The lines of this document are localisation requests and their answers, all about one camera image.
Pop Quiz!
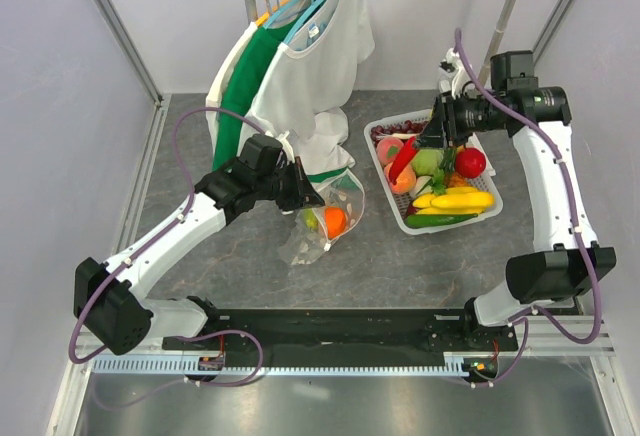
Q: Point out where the green lime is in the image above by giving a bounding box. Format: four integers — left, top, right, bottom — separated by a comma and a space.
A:
301, 209, 319, 231

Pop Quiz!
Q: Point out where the white plastic fruit basket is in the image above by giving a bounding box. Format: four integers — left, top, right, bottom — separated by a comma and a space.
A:
363, 109, 503, 236

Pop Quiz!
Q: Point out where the orange fruit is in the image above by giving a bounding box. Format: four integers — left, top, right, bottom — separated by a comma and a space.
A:
324, 206, 348, 240

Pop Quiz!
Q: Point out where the white garlic bulb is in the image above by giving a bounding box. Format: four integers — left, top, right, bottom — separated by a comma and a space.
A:
409, 175, 433, 198

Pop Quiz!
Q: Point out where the red apple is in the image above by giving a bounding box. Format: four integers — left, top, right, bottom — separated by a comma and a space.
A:
455, 148, 487, 179

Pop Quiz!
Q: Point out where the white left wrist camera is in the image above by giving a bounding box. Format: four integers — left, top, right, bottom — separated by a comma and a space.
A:
273, 130, 297, 153

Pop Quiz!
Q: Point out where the aluminium frame rail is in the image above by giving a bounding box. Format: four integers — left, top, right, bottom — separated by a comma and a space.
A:
67, 0, 166, 107

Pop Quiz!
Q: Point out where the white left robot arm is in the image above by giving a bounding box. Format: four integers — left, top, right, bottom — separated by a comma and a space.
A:
73, 133, 324, 356

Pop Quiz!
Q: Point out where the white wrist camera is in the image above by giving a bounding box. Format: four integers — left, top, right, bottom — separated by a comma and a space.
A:
437, 48, 471, 97
273, 130, 297, 153

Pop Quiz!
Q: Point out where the red chili pepper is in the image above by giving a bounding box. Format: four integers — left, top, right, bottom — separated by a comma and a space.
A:
388, 136, 419, 184

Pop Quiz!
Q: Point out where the white mesh t-shirt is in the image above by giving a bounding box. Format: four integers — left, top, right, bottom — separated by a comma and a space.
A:
247, 0, 375, 183

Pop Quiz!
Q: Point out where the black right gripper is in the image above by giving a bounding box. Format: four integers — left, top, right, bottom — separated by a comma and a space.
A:
413, 88, 506, 150

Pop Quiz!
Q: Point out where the green cabbage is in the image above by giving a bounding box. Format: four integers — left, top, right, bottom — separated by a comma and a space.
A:
410, 149, 444, 176

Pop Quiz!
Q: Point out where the clear zip top bag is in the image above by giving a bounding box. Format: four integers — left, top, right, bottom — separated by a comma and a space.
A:
278, 169, 366, 266

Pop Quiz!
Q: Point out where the green t-shirt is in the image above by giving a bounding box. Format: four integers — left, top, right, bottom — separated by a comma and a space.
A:
206, 24, 292, 170

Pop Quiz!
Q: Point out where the white cable duct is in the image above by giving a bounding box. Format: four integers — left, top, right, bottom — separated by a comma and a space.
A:
91, 354, 469, 377

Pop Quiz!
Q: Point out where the red grapes bunch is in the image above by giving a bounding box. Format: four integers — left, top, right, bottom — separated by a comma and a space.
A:
370, 120, 427, 139

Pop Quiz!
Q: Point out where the green parsley sprig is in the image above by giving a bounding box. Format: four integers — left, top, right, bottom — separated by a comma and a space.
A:
430, 148, 457, 196

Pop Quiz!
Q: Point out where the peach with green leaf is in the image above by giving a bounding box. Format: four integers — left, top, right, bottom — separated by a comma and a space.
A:
376, 137, 404, 167

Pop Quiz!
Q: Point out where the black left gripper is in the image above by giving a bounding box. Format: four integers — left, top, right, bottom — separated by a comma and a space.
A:
255, 157, 324, 212

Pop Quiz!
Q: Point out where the yellow banana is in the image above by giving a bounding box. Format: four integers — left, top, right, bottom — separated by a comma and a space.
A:
412, 187, 495, 215

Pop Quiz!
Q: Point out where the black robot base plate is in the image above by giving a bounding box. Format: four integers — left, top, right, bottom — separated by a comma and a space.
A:
162, 309, 518, 366

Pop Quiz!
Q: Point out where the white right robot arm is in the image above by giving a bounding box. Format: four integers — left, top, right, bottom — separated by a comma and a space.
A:
416, 47, 617, 350

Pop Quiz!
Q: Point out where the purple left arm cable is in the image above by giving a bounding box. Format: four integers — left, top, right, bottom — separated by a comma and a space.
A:
67, 107, 261, 365

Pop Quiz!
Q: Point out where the green cucumber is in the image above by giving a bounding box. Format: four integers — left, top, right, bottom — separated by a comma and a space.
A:
405, 213, 478, 229

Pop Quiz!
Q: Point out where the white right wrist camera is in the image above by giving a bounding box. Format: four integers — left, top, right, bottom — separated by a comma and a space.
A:
437, 48, 471, 97

